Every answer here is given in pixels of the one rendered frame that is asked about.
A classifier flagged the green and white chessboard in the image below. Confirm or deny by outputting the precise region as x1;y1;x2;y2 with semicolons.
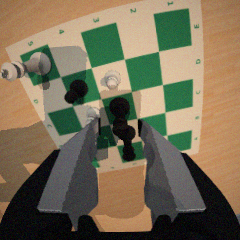
5;0;204;173

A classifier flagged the white pawn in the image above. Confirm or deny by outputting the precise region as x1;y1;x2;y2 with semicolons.
104;70;121;90
86;107;101;125

